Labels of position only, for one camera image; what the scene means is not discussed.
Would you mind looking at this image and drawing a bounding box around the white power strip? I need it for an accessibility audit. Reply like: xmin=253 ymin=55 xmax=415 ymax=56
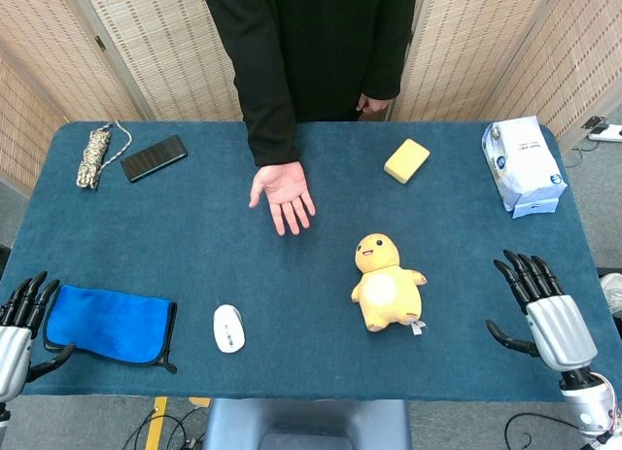
xmin=581 ymin=115 xmax=622 ymax=144

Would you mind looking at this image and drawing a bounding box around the black floor cable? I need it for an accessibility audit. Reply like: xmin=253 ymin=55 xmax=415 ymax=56
xmin=121 ymin=407 xmax=211 ymax=450

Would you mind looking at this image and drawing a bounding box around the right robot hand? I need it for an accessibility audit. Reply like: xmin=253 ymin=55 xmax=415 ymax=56
xmin=486 ymin=249 xmax=600 ymax=372

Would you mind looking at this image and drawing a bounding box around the white computer mouse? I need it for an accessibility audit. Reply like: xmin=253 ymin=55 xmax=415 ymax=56
xmin=213 ymin=303 xmax=247 ymax=355

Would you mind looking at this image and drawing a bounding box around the person in black clothing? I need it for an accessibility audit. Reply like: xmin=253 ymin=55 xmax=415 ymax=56
xmin=198 ymin=0 xmax=419 ymax=168

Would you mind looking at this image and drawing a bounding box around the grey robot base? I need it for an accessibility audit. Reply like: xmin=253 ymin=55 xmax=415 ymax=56
xmin=202 ymin=398 xmax=413 ymax=450

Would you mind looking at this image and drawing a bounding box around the yellow plush toy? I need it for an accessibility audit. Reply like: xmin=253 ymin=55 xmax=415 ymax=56
xmin=350 ymin=232 xmax=429 ymax=336

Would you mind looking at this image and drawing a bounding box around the yellow sponge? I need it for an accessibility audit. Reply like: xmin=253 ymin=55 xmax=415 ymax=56
xmin=383 ymin=138 xmax=432 ymax=185

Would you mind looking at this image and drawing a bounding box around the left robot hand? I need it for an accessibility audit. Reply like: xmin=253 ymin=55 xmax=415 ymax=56
xmin=0 ymin=270 xmax=77 ymax=403

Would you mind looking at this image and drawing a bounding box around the person's hanging hand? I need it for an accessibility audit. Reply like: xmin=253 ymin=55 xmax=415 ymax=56
xmin=356 ymin=92 xmax=393 ymax=116

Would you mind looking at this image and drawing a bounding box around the woven folding screen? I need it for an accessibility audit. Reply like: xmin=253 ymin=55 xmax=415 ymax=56
xmin=0 ymin=0 xmax=622 ymax=193

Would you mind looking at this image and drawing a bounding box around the white tissue pack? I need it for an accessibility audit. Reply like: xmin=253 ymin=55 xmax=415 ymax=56
xmin=481 ymin=116 xmax=569 ymax=221

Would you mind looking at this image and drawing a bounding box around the coiled braided rope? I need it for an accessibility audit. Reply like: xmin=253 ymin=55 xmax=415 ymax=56
xmin=75 ymin=121 xmax=133 ymax=191

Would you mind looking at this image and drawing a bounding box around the blue microfiber cloth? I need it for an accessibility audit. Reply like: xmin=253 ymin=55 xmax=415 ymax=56
xmin=42 ymin=284 xmax=179 ymax=375

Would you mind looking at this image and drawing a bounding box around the black smartphone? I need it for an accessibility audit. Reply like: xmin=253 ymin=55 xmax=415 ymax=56
xmin=120 ymin=134 xmax=189 ymax=184

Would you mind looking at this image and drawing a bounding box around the person's open hand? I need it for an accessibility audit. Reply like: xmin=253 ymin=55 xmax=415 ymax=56
xmin=248 ymin=160 xmax=317 ymax=237

